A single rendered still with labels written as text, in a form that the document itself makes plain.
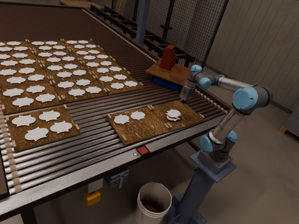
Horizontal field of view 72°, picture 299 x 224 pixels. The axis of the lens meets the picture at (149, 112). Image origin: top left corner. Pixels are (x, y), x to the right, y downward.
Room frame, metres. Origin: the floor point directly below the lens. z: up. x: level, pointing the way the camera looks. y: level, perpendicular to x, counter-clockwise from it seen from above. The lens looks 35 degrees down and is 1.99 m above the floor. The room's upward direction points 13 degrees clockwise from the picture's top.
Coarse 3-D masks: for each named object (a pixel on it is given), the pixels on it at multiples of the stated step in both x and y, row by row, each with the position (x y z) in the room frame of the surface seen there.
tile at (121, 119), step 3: (114, 117) 1.30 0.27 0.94; (117, 117) 1.30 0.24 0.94; (120, 117) 1.31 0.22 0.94; (123, 117) 1.32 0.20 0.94; (126, 117) 1.33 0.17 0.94; (114, 120) 1.25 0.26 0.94; (117, 120) 1.26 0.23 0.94; (120, 120) 1.27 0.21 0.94; (123, 120) 1.28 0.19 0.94; (126, 120) 1.29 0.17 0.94; (117, 123) 1.23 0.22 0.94; (120, 123) 1.24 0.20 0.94; (123, 123) 1.25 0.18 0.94
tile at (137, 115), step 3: (132, 114) 1.39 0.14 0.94; (135, 114) 1.40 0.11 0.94; (138, 114) 1.41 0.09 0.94; (141, 114) 1.42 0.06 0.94; (144, 114) 1.43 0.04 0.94; (132, 117) 1.35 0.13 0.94; (135, 117) 1.36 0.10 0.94; (138, 117) 1.37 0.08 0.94; (141, 117) 1.38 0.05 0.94; (144, 117) 1.39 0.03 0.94; (138, 120) 1.33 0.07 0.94
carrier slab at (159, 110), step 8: (160, 104) 1.66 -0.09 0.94; (168, 104) 1.69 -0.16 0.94; (176, 104) 1.72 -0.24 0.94; (184, 104) 1.76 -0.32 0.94; (160, 112) 1.52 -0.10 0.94; (184, 112) 1.62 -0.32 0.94; (192, 112) 1.65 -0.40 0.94; (160, 120) 1.42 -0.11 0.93; (168, 120) 1.43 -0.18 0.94; (176, 120) 1.46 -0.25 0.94; (184, 120) 1.49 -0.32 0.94; (192, 120) 1.52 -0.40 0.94; (200, 120) 1.55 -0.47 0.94; (176, 128) 1.35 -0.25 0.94
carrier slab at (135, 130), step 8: (120, 112) 1.39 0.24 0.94; (128, 112) 1.41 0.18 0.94; (144, 112) 1.47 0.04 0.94; (152, 112) 1.50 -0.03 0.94; (112, 120) 1.26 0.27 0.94; (128, 120) 1.31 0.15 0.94; (136, 120) 1.33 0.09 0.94; (144, 120) 1.35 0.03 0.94; (152, 120) 1.38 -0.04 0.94; (120, 128) 1.19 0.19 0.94; (128, 128) 1.21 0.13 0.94; (136, 128) 1.23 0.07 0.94; (144, 128) 1.25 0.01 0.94; (152, 128) 1.28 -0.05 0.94; (160, 128) 1.30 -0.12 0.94; (120, 136) 1.10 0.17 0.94; (128, 136) 1.12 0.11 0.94; (136, 136) 1.14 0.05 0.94; (144, 136) 1.16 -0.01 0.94; (152, 136) 1.19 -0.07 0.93
